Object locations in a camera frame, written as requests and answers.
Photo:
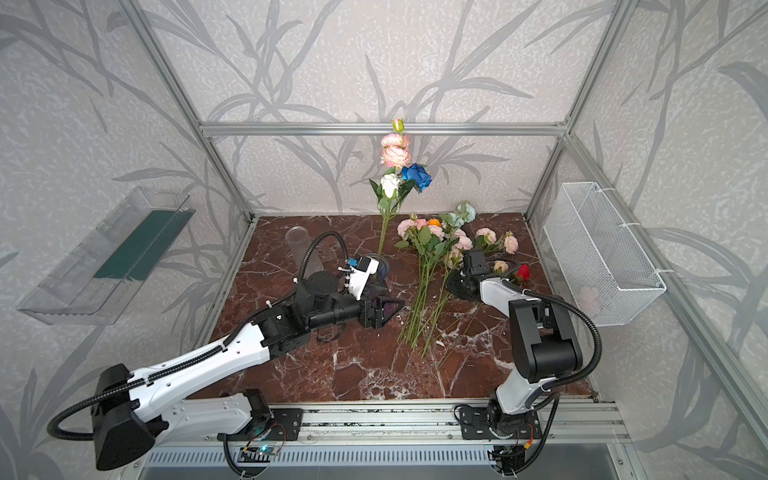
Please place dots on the red rose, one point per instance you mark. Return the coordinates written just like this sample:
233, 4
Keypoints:
523, 274

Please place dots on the clear acrylic wall shelf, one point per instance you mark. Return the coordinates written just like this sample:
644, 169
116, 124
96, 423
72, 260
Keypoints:
96, 282

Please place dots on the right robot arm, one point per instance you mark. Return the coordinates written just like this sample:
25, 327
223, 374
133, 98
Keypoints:
554, 343

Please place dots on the purple blue glass vase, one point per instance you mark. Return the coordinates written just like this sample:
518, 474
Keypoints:
378, 270

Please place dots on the clear frosted glass vase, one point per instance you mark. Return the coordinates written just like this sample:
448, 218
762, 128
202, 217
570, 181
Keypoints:
299, 241

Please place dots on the pink carnation stem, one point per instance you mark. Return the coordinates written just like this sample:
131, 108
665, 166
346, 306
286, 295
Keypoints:
496, 248

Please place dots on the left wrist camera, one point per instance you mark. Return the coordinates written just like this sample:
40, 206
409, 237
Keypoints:
357, 272

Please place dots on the pink lisianthus flower stem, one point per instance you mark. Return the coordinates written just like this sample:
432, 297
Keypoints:
395, 150

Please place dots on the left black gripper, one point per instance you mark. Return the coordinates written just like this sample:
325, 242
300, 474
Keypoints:
369, 312

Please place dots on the pale green hydrangea stem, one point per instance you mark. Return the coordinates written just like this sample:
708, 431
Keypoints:
454, 243

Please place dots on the white rose stem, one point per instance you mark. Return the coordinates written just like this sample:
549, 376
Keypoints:
386, 191

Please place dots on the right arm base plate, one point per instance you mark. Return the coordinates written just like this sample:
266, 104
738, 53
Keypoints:
490, 423

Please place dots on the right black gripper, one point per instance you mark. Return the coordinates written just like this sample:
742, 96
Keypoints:
473, 264

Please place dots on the white wire mesh basket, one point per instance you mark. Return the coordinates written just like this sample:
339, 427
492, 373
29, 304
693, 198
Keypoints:
610, 276

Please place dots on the pink rose bouquet stem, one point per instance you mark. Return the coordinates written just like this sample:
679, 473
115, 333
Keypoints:
428, 239

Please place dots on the green circuit board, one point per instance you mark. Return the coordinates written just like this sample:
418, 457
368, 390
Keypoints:
260, 454

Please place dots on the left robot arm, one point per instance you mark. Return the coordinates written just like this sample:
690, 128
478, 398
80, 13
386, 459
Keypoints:
133, 411

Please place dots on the blue rose stem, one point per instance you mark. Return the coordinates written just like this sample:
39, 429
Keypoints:
412, 178

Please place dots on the aluminium front rail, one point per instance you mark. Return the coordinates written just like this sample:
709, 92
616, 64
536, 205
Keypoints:
576, 420

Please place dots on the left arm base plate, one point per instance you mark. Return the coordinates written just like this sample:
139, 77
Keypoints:
284, 425

